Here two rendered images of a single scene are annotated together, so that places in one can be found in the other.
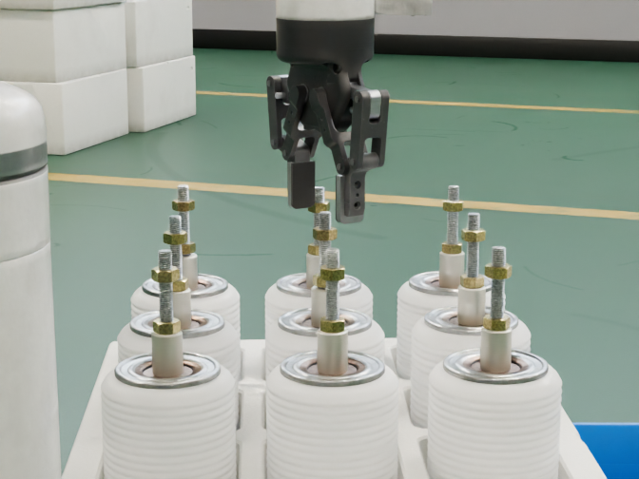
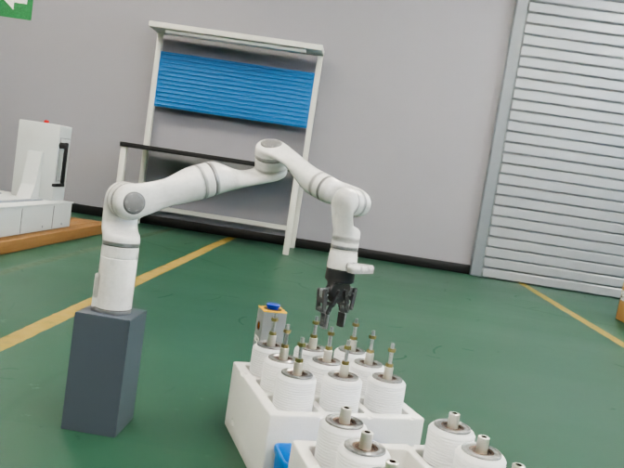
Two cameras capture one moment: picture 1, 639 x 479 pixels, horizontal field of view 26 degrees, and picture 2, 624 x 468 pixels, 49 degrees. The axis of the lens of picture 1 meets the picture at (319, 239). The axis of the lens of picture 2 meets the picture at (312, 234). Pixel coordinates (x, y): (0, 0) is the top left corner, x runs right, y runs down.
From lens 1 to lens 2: 1.69 m
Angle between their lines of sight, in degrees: 72
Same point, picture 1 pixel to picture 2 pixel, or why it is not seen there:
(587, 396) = not seen: outside the picture
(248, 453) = not seen: hidden behind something
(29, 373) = (108, 276)
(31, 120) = (117, 239)
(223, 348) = (305, 355)
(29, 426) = (106, 284)
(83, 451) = not seen: hidden behind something
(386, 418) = (273, 373)
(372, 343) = (319, 368)
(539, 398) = (282, 381)
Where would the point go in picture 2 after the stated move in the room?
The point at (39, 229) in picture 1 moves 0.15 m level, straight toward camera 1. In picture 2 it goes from (115, 255) to (51, 251)
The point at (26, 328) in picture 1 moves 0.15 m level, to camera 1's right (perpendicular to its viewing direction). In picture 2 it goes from (109, 269) to (108, 280)
